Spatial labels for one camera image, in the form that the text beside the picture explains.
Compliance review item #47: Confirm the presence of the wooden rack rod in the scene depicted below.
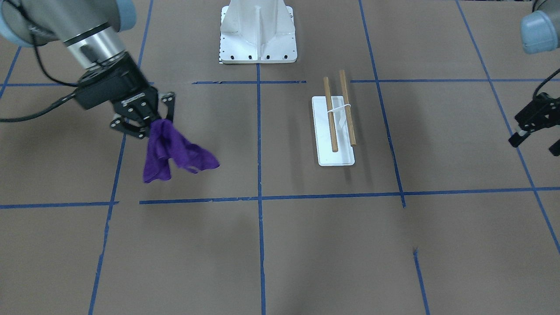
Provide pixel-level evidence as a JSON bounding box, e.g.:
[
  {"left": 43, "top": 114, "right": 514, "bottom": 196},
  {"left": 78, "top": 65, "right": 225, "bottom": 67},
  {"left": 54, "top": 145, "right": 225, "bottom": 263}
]
[
  {"left": 323, "top": 77, "right": 339, "bottom": 152},
  {"left": 339, "top": 70, "right": 357, "bottom": 147}
]

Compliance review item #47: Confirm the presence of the black braided camera cable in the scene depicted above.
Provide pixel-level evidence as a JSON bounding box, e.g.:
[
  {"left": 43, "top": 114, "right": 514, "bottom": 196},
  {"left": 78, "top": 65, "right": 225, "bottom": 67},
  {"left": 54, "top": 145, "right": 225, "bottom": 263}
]
[{"left": 0, "top": 9, "right": 79, "bottom": 123}]

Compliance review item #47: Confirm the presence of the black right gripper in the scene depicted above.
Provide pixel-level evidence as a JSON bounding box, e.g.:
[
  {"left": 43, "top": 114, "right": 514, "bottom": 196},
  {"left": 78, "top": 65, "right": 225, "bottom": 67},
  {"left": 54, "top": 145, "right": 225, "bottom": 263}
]
[{"left": 75, "top": 52, "right": 176, "bottom": 139}]

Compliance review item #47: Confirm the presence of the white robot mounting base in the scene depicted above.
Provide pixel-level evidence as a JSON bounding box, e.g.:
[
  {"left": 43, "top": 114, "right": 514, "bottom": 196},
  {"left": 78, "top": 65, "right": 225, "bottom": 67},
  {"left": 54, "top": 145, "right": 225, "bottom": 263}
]
[{"left": 219, "top": 0, "right": 298, "bottom": 64}]

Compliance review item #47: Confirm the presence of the white towel rack base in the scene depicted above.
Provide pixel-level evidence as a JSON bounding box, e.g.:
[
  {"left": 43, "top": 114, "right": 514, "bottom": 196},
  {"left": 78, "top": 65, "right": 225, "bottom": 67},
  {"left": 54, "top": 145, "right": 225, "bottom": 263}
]
[{"left": 311, "top": 96, "right": 355, "bottom": 167}]

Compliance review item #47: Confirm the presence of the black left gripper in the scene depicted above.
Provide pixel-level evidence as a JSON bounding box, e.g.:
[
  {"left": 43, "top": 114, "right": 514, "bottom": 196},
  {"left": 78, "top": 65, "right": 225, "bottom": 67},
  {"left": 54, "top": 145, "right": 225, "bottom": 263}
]
[{"left": 508, "top": 92, "right": 560, "bottom": 156}]

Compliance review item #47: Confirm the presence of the purple microfiber towel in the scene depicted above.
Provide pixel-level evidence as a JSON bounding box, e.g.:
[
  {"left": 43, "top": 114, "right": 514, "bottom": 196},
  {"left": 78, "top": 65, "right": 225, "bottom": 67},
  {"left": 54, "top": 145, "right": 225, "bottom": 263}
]
[{"left": 142, "top": 119, "right": 220, "bottom": 184}]

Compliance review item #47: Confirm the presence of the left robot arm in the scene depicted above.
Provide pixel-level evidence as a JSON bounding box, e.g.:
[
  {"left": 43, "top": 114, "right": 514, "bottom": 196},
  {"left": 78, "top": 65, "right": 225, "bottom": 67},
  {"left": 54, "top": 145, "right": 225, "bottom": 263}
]
[{"left": 508, "top": 0, "right": 560, "bottom": 148}]

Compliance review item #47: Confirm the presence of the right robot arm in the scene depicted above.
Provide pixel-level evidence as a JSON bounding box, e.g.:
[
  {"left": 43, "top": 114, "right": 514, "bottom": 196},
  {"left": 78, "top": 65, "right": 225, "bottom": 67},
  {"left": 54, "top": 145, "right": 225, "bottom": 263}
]
[{"left": 1, "top": 0, "right": 175, "bottom": 139}]

